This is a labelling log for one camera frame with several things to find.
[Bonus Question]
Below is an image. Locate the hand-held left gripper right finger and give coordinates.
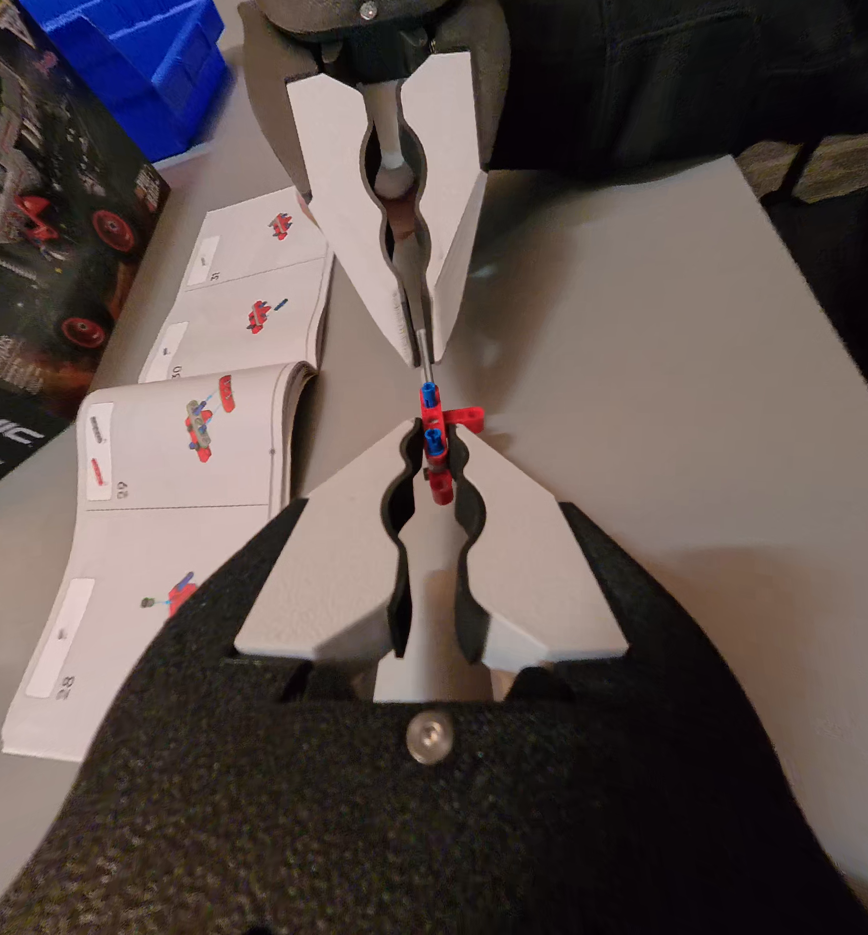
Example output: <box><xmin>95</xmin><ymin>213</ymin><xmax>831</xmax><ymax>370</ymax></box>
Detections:
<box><xmin>449</xmin><ymin>427</ymin><xmax>629</xmax><ymax>680</ymax></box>

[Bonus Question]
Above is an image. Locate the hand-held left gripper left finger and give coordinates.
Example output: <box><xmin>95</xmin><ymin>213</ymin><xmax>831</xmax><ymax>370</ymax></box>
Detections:
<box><xmin>233</xmin><ymin>418</ymin><xmax>426</xmax><ymax>684</ymax></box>

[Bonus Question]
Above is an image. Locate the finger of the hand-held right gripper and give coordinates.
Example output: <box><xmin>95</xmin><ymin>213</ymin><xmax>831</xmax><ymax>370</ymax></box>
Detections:
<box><xmin>285</xmin><ymin>72</ymin><xmax>425</xmax><ymax>368</ymax></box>
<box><xmin>397</xmin><ymin>50</ymin><xmax>491</xmax><ymax>366</ymax></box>

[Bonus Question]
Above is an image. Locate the red toy brick assembly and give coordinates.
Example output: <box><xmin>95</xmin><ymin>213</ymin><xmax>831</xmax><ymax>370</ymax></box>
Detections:
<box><xmin>419</xmin><ymin>380</ymin><xmax>486</xmax><ymax>506</ymax></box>

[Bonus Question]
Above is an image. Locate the grey desk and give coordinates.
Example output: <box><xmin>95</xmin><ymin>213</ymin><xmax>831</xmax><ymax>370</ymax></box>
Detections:
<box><xmin>0</xmin><ymin>37</ymin><xmax>868</xmax><ymax>935</ymax></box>

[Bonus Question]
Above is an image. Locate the blue plastic bin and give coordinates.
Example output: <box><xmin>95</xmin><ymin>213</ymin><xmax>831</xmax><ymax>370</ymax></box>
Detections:
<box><xmin>18</xmin><ymin>0</ymin><xmax>230</xmax><ymax>165</ymax></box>

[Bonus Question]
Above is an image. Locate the open instruction booklet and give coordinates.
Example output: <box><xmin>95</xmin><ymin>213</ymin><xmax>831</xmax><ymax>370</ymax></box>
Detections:
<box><xmin>0</xmin><ymin>186</ymin><xmax>336</xmax><ymax>764</ymax></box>

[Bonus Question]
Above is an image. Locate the person in black hoodie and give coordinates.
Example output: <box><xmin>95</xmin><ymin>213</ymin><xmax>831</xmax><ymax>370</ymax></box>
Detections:
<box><xmin>489</xmin><ymin>0</ymin><xmax>868</xmax><ymax>180</ymax></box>

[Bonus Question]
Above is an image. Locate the black toy set box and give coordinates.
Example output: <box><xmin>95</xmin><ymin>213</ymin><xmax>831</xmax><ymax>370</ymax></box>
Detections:
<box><xmin>0</xmin><ymin>0</ymin><xmax>172</xmax><ymax>508</ymax></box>

